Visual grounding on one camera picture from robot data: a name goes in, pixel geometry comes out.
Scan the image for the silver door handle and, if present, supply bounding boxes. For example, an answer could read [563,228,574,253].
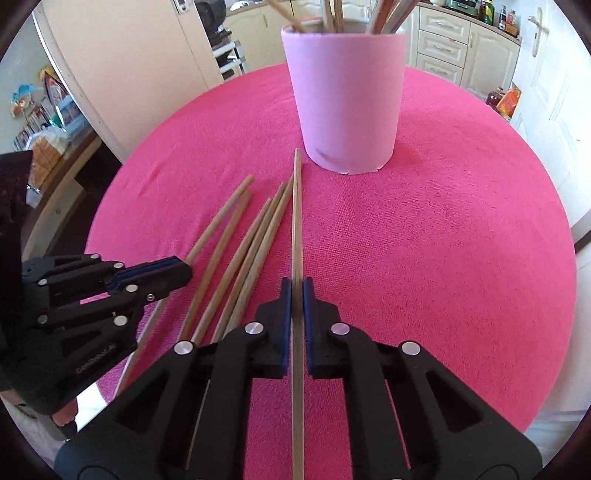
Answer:
[529,7,550,58]

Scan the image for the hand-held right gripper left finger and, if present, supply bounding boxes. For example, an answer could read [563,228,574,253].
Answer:
[55,277,294,480]

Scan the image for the long wooden chopstick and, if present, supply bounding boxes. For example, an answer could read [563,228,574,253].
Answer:
[292,148,305,480]
[177,191,254,340]
[211,184,286,343]
[191,198,273,346]
[117,174,256,398]
[225,181,293,334]

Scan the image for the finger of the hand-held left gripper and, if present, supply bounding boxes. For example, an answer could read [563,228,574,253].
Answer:
[21,253,185,288]
[37,262,193,335]

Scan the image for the wooden sideboard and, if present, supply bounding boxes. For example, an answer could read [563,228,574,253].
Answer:
[21,134,105,250]

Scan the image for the pink cup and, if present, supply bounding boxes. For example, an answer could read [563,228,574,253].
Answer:
[281,18,407,176]

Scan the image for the pink round tablecloth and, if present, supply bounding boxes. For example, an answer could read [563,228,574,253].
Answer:
[85,62,578,480]

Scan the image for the black and silver stand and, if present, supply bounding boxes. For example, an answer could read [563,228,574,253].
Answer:
[194,0,247,88]

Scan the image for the person's left hand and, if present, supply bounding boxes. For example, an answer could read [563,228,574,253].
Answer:
[48,399,79,428]

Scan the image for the cream sliding door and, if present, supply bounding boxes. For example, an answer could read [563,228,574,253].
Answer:
[32,0,222,162]

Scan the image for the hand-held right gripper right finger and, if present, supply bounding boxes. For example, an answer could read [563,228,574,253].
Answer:
[302,279,543,480]

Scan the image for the bagged bread loaf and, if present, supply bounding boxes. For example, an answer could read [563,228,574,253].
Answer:
[30,127,70,183]

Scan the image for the cream lower kitchen cabinets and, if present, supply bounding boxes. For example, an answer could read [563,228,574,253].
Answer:
[222,0,522,100]

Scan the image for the bunch of wooden chopsticks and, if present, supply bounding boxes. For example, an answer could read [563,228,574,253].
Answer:
[268,0,419,35]

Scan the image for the white panel door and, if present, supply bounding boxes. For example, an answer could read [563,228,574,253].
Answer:
[508,0,591,232]

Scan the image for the orange snack bag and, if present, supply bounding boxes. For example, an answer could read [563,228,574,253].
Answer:
[496,83,522,119]

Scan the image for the kitchen countertop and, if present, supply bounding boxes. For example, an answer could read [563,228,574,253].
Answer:
[418,2,522,45]

